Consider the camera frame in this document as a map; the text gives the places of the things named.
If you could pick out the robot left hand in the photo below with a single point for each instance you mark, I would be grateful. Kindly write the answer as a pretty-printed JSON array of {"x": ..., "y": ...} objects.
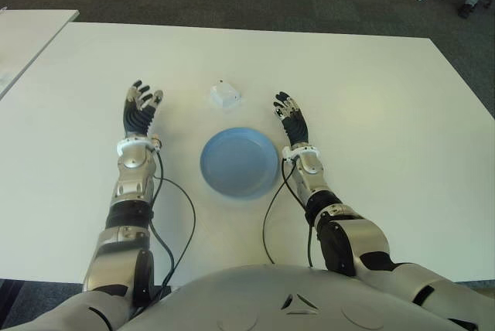
[{"x": 137, "y": 118}]

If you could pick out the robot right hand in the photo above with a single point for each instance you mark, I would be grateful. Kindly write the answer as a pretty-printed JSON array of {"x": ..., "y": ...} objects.
[{"x": 295, "y": 126}]

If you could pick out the white charger plug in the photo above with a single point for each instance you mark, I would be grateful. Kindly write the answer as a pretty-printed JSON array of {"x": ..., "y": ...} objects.
[{"x": 223, "y": 94}]

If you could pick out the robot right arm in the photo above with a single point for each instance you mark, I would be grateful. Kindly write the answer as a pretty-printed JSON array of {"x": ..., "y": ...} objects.
[{"x": 359, "y": 234}]

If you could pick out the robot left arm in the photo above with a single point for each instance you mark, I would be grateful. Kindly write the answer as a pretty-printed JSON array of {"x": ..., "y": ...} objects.
[{"x": 131, "y": 176}]

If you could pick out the blue plate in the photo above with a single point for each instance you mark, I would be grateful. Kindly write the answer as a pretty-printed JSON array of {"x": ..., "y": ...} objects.
[{"x": 239, "y": 162}]

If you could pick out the white side table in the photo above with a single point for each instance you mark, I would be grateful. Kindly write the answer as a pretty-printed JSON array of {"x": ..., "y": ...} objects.
[{"x": 27, "y": 37}]

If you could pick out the grey robot torso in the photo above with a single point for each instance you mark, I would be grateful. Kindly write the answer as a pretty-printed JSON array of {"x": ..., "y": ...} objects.
[{"x": 247, "y": 300}]

